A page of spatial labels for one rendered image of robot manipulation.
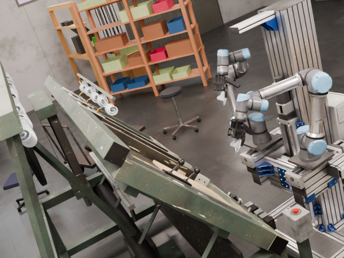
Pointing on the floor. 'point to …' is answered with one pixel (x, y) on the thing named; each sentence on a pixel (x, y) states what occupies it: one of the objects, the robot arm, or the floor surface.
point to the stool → (172, 91)
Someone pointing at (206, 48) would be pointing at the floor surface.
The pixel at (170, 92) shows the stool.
